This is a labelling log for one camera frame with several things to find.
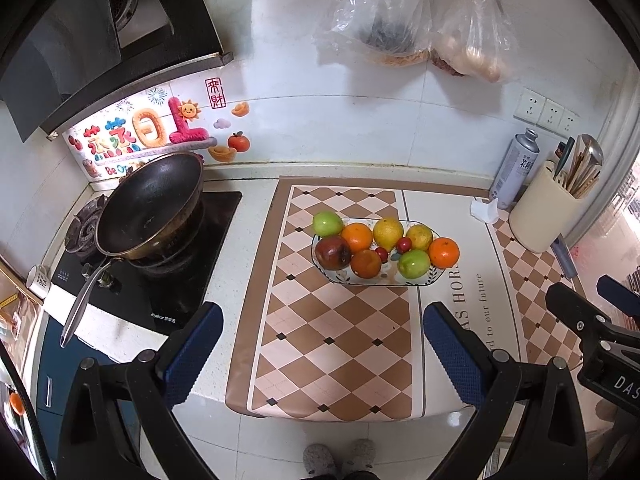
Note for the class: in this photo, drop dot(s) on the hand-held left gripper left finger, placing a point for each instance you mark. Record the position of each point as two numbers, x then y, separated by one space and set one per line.
195 355

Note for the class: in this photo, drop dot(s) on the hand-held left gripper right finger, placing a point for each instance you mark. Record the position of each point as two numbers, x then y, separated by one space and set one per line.
457 355

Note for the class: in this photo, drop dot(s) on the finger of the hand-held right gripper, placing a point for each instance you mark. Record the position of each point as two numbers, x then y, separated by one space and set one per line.
622 295
575 307

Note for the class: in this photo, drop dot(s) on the green apple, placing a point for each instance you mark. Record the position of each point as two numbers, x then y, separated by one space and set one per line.
413 263
327 223

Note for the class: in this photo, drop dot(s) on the bright orange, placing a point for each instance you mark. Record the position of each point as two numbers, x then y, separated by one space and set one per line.
357 236
443 252

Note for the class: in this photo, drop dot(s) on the white patterned plate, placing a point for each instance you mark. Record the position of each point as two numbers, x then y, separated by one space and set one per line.
385 280

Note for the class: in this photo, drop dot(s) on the yellow lemon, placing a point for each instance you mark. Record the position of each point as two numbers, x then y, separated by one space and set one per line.
419 236
388 232

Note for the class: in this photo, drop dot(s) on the dark orange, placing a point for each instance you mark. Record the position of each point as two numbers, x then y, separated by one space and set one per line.
365 263

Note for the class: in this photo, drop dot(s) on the dark red apple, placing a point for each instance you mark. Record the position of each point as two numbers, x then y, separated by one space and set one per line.
332 252

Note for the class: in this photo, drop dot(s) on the blue grey utensil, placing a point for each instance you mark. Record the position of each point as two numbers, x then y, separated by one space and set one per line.
562 257

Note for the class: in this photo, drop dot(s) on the black glass stove top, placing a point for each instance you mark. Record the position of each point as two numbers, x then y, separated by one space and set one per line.
165 300

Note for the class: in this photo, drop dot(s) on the cream utensil holder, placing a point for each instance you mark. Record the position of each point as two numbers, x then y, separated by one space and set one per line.
545 210

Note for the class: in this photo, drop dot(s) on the small red cherry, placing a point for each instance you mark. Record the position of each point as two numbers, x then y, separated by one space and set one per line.
404 244
381 254

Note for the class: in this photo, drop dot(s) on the bundle of chopsticks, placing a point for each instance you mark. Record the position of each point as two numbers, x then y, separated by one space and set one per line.
580 177

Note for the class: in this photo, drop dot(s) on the brown checkered mat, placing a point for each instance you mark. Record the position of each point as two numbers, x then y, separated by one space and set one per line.
330 350

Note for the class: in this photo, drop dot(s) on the grey slipper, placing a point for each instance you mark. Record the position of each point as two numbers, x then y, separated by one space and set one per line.
358 454
320 460

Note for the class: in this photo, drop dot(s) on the blue cabinet front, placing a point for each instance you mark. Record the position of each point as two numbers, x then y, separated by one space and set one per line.
55 360

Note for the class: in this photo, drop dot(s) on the white lettered mat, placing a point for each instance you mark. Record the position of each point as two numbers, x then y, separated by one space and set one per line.
450 210

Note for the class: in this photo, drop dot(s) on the metal ladle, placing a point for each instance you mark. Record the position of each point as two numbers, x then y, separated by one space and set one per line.
592 150

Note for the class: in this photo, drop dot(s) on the grey spray can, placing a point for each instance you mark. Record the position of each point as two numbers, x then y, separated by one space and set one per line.
515 170

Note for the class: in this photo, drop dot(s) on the black frying pan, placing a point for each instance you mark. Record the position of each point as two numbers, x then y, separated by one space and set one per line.
145 205

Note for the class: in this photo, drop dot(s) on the white mug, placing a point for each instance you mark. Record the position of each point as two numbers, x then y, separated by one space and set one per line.
37 280

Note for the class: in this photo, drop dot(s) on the clear plastic bag pale contents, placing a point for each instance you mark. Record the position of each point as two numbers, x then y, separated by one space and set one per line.
472 35

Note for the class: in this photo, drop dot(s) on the black range hood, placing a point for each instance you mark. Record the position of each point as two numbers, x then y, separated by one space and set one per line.
65 35

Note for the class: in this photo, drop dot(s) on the clear plastic bag dark contents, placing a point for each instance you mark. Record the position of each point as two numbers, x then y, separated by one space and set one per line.
375 15

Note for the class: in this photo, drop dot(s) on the white wall socket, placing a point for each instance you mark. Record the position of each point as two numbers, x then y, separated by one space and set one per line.
530 105
569 121
551 112

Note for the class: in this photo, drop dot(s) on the gold ingot wall sticker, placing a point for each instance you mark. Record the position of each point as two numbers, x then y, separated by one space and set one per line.
241 108
222 153

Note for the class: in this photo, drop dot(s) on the persimmon wall sticker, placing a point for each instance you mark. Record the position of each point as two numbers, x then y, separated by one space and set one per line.
238 141

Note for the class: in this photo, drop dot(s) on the colourful letter wall sticker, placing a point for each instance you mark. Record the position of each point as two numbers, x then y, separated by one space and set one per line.
145 135

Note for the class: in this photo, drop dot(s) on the cloud wall sticker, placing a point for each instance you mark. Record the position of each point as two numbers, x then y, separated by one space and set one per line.
221 122

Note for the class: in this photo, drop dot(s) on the red stamp wall sticker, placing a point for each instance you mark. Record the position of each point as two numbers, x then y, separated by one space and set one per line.
215 92

